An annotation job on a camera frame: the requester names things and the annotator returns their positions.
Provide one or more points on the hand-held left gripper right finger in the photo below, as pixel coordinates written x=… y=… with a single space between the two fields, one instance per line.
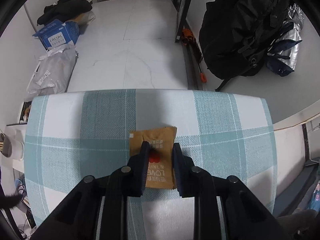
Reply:
x=177 y=160

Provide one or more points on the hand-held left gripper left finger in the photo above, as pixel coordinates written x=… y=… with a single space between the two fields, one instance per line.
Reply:
x=146 y=155

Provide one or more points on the brown sachet with red mark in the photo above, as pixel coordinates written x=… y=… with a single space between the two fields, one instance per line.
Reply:
x=160 y=140

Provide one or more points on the teal checked tablecloth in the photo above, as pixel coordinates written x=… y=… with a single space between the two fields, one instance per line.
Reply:
x=100 y=120

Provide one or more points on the orange tipped black rod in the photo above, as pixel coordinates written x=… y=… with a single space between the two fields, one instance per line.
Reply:
x=203 y=78

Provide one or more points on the grey mailer bag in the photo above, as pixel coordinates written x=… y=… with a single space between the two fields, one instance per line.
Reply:
x=52 y=72

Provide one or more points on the brown packet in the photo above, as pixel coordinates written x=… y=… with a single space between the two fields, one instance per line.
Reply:
x=27 y=112

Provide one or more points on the white topped black box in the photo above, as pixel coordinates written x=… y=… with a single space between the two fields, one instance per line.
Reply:
x=17 y=166

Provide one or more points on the grey and frosted cup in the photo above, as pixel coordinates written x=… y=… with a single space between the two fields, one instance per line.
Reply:
x=13 y=145

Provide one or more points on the grey fabric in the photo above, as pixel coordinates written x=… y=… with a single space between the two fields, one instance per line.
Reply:
x=297 y=223

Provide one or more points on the black backpack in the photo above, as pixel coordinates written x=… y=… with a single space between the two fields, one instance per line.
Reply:
x=237 y=30

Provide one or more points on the blue cardboard box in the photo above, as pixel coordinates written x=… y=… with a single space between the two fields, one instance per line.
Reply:
x=56 y=36

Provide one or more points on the beige cloth bag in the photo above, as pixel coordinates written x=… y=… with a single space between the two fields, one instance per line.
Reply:
x=83 y=18

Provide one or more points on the black framed glass door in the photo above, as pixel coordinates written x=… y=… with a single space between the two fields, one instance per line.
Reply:
x=185 y=5

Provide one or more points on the silver folded umbrella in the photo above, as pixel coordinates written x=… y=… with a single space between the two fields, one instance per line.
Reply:
x=287 y=50

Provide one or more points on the black clothes pile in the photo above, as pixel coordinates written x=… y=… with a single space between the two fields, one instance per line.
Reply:
x=65 y=7

